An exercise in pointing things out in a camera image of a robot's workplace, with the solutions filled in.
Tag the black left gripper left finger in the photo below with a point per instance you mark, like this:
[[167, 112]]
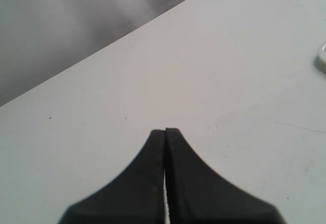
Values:
[[134, 196]]

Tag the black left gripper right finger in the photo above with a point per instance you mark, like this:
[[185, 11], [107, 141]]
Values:
[[197, 194]]

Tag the white rectangular plastic tray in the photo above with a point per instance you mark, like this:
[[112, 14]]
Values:
[[320, 60]]

